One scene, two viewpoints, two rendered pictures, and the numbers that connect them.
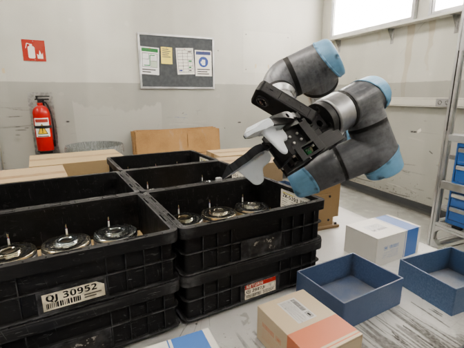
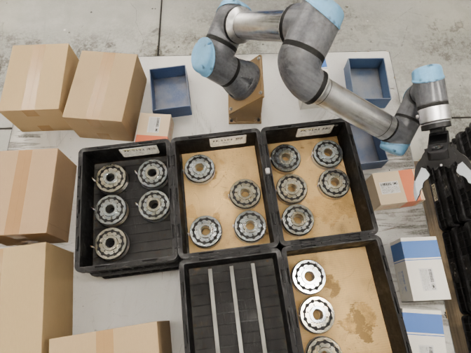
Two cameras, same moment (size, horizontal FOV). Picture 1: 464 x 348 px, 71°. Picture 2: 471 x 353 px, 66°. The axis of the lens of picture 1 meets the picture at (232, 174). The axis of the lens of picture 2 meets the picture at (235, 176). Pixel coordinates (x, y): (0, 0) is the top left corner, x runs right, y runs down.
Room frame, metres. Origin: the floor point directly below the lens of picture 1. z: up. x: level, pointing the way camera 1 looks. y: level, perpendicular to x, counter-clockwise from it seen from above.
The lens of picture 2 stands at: (0.91, 0.47, 2.00)
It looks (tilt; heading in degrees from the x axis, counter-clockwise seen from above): 69 degrees down; 293
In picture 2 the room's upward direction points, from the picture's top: 1 degrees counter-clockwise
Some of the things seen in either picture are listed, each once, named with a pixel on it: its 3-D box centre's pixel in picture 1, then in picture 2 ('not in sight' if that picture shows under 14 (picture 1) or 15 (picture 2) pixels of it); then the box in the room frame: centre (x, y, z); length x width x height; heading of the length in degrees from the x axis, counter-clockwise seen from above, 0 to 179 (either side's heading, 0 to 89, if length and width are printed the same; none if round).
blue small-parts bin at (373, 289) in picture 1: (348, 287); (359, 143); (0.71, -0.28, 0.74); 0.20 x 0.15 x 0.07; 120
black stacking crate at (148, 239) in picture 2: (162, 172); (130, 206); (1.36, 0.30, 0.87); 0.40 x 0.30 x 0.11; 119
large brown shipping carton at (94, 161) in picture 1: (79, 176); (10, 319); (1.56, 0.75, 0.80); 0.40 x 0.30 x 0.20; 121
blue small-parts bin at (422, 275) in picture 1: (451, 277); (366, 82); (0.76, -0.56, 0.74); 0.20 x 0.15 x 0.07; 112
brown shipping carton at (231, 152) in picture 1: (235, 164); (45, 87); (1.94, -0.02, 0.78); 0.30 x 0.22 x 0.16; 115
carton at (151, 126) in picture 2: not in sight; (154, 136); (1.46, -0.01, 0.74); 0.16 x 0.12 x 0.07; 108
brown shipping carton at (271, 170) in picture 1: (247, 174); (108, 96); (1.69, -0.08, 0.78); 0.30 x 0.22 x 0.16; 107
